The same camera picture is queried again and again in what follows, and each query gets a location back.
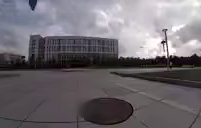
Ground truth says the round dark manhole cover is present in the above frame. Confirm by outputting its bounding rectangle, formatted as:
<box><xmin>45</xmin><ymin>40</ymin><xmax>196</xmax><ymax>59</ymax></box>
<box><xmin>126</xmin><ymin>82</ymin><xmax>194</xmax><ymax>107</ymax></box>
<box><xmin>79</xmin><ymin>96</ymin><xmax>135</xmax><ymax>126</ymax></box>

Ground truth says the large grey glass-fronted building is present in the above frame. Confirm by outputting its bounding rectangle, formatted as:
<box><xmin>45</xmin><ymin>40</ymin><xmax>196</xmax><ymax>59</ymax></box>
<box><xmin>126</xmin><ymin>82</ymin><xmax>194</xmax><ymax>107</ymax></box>
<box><xmin>28</xmin><ymin>34</ymin><xmax>119</xmax><ymax>67</ymax></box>

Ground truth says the row of trees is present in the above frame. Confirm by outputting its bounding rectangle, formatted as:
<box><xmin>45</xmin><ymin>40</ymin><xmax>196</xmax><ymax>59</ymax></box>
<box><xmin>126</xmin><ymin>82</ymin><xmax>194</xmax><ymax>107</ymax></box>
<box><xmin>117</xmin><ymin>46</ymin><xmax>201</xmax><ymax>68</ymax></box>

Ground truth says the lamp pole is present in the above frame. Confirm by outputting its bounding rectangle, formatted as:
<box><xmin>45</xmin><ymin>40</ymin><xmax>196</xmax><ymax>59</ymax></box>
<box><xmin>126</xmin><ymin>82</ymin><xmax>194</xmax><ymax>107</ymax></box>
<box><xmin>160</xmin><ymin>28</ymin><xmax>173</xmax><ymax>73</ymax></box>

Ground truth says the pale kerb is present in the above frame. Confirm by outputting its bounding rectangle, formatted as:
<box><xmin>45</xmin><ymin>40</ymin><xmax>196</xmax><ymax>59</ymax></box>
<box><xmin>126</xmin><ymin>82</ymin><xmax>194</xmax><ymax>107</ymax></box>
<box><xmin>155</xmin><ymin>76</ymin><xmax>201</xmax><ymax>87</ymax></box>

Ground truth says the low building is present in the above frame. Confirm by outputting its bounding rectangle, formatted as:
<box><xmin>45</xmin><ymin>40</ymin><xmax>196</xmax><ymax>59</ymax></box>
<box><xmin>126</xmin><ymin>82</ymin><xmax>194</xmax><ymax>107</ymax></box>
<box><xmin>0</xmin><ymin>52</ymin><xmax>26</xmax><ymax>66</ymax></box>

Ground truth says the grey slab pavement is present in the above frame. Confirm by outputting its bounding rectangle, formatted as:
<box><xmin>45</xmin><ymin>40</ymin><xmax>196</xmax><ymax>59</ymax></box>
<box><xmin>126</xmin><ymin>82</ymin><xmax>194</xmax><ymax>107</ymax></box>
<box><xmin>0</xmin><ymin>68</ymin><xmax>201</xmax><ymax>128</ymax></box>

